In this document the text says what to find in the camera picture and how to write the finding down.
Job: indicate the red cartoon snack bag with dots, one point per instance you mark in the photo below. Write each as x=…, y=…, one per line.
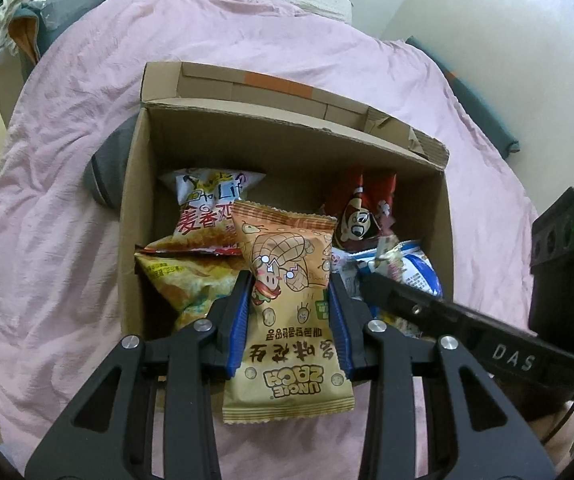
x=357, y=220

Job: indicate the blue white snack bag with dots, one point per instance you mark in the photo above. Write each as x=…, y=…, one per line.
x=422, y=270

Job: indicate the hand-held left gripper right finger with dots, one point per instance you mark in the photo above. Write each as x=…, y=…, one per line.
x=339, y=325

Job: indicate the cardboard box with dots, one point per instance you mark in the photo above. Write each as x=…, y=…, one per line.
x=287, y=125

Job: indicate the white red snack bag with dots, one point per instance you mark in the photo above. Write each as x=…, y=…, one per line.
x=202, y=220

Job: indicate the person's leg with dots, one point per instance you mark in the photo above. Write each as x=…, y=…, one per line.
x=547, y=435

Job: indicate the grey cloth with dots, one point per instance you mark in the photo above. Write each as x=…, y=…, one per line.
x=112, y=170

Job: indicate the yellow chip bag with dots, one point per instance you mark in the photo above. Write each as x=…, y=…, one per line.
x=187, y=280

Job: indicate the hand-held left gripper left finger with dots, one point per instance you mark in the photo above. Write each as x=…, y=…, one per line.
x=239, y=325

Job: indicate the orange peanut snack bag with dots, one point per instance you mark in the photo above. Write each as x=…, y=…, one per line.
x=287, y=260

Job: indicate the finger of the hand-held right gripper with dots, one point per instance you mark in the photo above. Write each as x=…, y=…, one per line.
x=407, y=305

